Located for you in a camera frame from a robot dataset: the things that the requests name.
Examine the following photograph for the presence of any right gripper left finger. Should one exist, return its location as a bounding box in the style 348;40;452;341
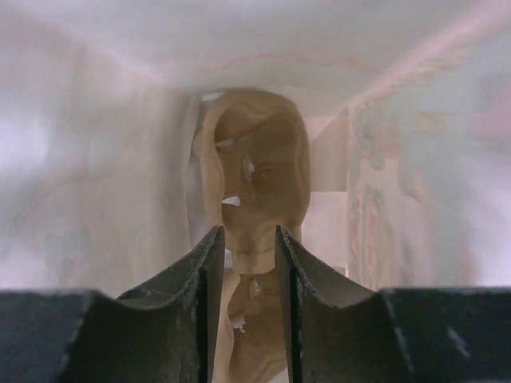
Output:
1;227;224;382

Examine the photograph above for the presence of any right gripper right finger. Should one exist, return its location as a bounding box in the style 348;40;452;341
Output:
275;227;510;383

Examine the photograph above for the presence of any green paper gift bag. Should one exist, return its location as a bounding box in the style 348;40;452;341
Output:
1;1;510;295

